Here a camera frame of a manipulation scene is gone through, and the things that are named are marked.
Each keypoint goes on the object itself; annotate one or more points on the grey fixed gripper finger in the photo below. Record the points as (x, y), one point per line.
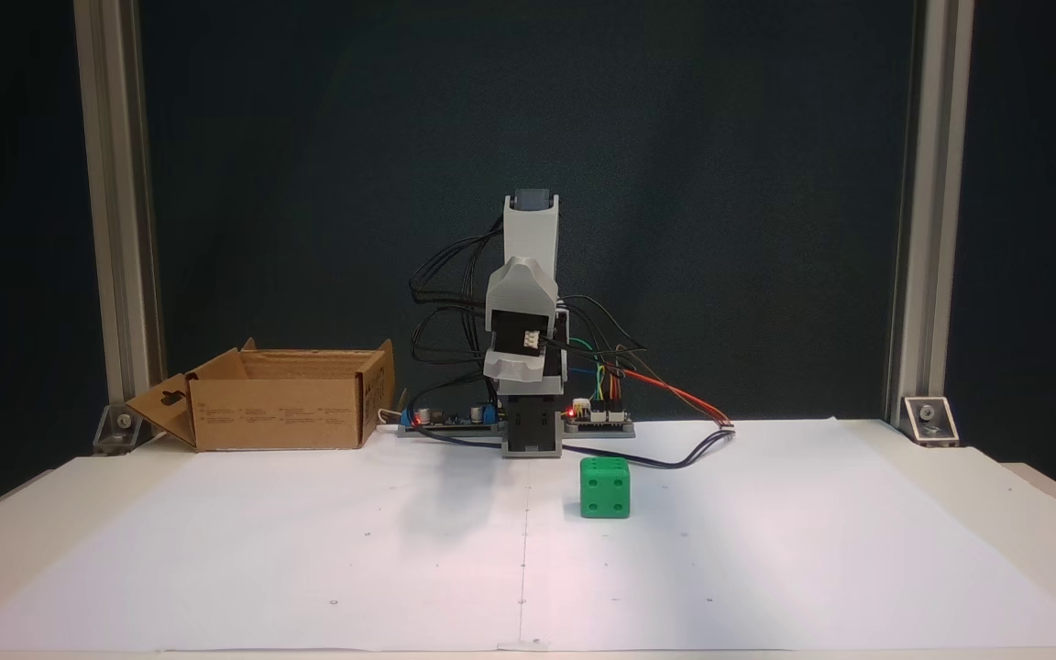
(521, 368)

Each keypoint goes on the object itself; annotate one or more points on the green dice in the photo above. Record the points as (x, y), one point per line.
(605, 490)

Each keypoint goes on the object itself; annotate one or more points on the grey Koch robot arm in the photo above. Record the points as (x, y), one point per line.
(533, 234)

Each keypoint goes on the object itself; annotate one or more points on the blue power circuit board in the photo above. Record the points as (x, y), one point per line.
(455, 419)

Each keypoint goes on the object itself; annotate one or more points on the motor driver circuit board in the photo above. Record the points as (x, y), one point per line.
(599, 417)

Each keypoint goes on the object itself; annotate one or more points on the open cardboard box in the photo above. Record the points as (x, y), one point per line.
(276, 422)

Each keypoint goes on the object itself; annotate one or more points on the large white paper sheet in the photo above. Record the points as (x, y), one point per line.
(308, 568)

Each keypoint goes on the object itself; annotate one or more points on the metal corner bracket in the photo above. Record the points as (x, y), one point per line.
(929, 420)
(120, 429)

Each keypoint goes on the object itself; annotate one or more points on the aluminium frame post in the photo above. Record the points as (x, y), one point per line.
(931, 229)
(120, 229)

